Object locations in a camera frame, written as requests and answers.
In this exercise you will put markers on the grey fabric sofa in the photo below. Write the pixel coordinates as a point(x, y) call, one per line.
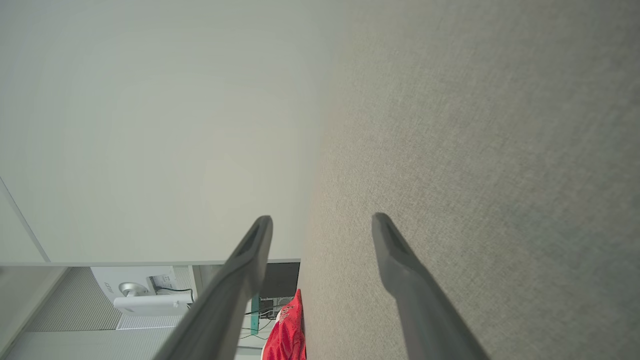
point(475, 175)

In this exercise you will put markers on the white computer monitor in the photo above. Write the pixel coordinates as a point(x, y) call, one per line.
point(145, 305)

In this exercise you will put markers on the black computer tower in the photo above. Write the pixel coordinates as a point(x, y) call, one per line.
point(282, 280)

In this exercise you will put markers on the red Bulls 23 jersey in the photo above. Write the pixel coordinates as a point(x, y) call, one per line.
point(287, 335)

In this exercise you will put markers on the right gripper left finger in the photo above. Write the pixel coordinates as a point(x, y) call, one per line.
point(225, 305)

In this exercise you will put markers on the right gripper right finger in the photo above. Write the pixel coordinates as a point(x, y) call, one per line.
point(420, 305)

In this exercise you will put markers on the teal metal bar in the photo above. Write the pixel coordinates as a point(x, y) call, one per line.
point(255, 315)

